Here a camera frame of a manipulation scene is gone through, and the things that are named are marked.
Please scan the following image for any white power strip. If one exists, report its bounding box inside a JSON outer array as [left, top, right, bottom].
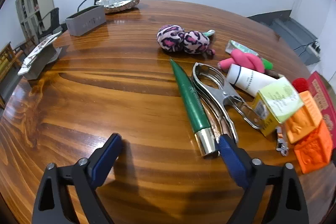
[[310, 40, 322, 54]]

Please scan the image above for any pink leopard plush toy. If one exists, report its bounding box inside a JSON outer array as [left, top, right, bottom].
[[157, 25, 216, 56]]

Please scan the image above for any pink knotted toy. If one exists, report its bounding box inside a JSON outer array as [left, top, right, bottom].
[[217, 49, 265, 73]]

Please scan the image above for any black cable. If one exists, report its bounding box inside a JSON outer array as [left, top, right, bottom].
[[293, 42, 315, 51]]

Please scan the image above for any orange embossed block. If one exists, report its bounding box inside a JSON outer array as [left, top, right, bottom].
[[285, 91, 324, 144], [293, 122, 334, 174]]

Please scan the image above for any grey storage cabinet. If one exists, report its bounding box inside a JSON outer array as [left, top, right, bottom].
[[15, 0, 54, 41]]

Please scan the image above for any metal spring clamp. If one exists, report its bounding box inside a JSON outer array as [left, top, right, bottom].
[[192, 62, 266, 146]]

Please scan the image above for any grey rectangular box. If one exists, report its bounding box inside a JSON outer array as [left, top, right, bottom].
[[65, 5, 107, 37]]

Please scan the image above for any green cap pouch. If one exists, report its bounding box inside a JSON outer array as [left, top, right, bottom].
[[225, 40, 273, 70]]

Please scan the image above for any white cream tube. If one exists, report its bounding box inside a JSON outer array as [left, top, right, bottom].
[[226, 63, 279, 97]]

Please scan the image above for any yellow green carton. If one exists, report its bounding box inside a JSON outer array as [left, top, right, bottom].
[[252, 76, 304, 137]]

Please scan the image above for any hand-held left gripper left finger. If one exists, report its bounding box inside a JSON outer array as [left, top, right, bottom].
[[32, 133, 123, 224]]

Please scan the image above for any red pom-pom ball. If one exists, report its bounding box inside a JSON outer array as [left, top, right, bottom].
[[292, 77, 311, 93]]

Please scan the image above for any red container box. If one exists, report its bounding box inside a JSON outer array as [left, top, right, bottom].
[[306, 72, 336, 151]]

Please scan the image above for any large green pen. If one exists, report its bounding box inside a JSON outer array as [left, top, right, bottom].
[[169, 59, 219, 159]]

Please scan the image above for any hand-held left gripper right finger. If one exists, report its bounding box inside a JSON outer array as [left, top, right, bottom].
[[219, 134, 310, 224]]

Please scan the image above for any small metal clip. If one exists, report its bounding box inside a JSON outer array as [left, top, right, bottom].
[[274, 126, 289, 157]]

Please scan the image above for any wooden chair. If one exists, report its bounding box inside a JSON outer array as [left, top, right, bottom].
[[0, 42, 24, 83]]

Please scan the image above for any stack of printed cards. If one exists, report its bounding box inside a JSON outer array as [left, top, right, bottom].
[[21, 32, 62, 67]]

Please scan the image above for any crumpled foil tray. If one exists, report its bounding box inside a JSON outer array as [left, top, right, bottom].
[[96, 0, 143, 14]]

